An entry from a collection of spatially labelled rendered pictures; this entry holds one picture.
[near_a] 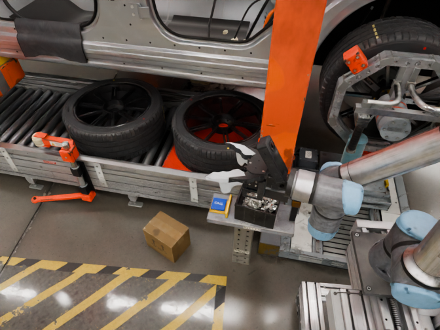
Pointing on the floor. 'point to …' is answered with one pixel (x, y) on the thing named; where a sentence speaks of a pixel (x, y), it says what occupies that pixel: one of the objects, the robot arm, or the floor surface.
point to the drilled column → (242, 245)
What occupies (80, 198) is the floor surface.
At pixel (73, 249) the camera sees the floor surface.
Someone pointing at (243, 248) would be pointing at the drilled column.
